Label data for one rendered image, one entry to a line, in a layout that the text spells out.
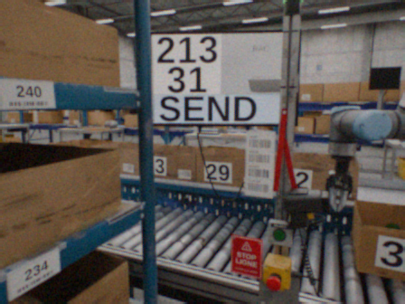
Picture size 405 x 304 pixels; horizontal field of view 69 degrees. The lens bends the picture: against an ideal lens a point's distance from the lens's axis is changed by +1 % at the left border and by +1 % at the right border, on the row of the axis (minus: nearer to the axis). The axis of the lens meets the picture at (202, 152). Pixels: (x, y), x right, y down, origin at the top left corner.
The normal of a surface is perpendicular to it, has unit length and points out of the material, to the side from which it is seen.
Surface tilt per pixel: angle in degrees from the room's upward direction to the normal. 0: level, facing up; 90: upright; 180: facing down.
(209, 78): 86
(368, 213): 90
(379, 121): 90
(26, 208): 92
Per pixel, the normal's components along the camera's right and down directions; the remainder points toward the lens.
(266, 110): -0.07, 0.09
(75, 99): 0.91, 0.07
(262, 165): -0.40, 0.14
